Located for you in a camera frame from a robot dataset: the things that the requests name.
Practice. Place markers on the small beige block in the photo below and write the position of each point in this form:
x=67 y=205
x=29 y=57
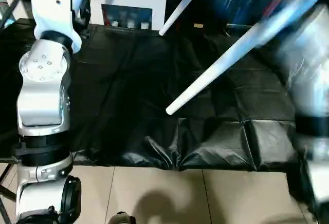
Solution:
x=198 y=25

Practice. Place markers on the black plastic mat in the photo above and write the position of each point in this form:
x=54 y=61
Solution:
x=154 y=93

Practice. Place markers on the blue fabric panel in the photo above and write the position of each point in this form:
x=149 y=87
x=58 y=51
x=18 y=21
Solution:
x=231 y=0

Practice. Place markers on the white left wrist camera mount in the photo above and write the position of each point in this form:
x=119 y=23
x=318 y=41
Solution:
x=51 y=8

